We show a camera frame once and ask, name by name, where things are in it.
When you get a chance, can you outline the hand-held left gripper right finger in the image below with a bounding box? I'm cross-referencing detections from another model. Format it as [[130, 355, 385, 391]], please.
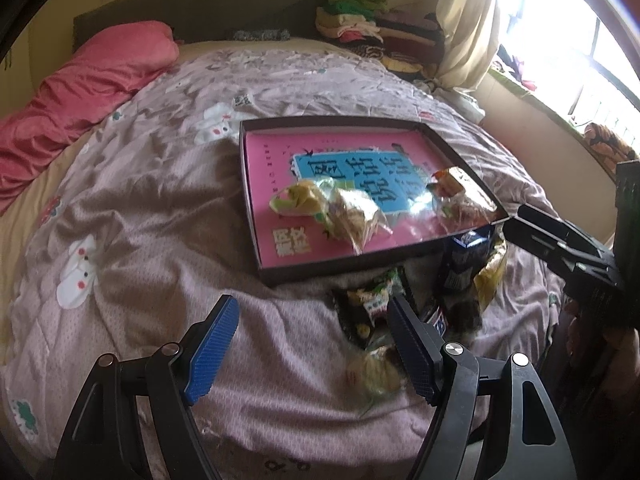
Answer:
[[386, 293, 580, 480]]

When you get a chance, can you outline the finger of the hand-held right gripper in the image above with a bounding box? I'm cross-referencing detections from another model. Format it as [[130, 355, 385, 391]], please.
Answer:
[[502, 219, 627, 307], [515, 204, 617, 267]]

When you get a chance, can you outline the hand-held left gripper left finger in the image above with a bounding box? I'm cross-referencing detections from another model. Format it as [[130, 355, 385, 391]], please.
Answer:
[[54, 295, 241, 480]]

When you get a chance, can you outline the clear-wrapped yellow cake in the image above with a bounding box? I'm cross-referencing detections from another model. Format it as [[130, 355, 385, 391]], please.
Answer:
[[346, 344, 408, 408]]

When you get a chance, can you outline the brown chocolate bar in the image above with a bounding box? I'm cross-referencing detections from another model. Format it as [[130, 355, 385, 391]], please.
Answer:
[[422, 302, 483, 336]]

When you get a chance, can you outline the yellow snack packet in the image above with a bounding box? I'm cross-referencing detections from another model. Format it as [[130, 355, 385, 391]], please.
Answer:
[[472, 239, 508, 311]]

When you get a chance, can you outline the black green pea packet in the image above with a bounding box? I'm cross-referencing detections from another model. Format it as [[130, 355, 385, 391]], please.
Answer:
[[331, 266, 417, 348]]

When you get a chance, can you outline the blue snack packet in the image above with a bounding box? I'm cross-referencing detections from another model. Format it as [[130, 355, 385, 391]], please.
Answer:
[[437, 227, 497, 311]]

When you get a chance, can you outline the orange snack packet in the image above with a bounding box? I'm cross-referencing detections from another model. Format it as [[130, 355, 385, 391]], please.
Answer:
[[430, 166, 501, 233]]

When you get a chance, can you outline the pink tray with black rim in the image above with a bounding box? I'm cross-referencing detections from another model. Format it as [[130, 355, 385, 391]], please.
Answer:
[[239, 115, 511, 288]]

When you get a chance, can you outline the clear-wrapped brown pastry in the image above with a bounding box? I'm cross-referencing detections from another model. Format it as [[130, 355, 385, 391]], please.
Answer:
[[322, 185, 393, 256]]

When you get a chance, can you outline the green-wrapped yellow cake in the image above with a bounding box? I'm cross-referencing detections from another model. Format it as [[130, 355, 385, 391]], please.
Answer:
[[269, 179, 328, 221]]

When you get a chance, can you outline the orange patterned cushion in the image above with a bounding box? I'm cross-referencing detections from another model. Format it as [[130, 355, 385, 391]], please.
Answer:
[[584, 122, 640, 176]]

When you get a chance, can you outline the white cloth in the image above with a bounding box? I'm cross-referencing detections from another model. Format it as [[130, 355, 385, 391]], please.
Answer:
[[450, 87, 486, 123]]

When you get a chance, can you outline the colourful cloth heap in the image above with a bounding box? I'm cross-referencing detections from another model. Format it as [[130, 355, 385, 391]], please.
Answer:
[[492, 45, 538, 91]]

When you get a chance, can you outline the pink book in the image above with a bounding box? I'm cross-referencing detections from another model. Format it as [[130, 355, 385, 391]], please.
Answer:
[[250, 127, 498, 268]]

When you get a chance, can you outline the window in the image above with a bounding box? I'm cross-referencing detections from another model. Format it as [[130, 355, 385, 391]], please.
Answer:
[[500, 0, 640, 141]]

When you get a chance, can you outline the cream curtain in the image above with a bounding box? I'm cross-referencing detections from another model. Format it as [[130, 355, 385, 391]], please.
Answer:
[[435, 0, 506, 93]]

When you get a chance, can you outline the pile of folded clothes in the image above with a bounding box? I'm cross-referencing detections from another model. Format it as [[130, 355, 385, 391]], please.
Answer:
[[315, 0, 448, 81]]

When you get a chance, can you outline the pink pillow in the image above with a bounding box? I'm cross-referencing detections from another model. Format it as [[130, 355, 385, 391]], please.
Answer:
[[0, 21, 181, 216]]

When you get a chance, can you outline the dark patterned cloth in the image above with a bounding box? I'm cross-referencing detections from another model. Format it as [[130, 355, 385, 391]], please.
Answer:
[[232, 27, 291, 42]]

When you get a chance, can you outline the dark upholstered headboard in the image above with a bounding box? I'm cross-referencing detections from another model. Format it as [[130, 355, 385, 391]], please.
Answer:
[[72, 0, 336, 53]]

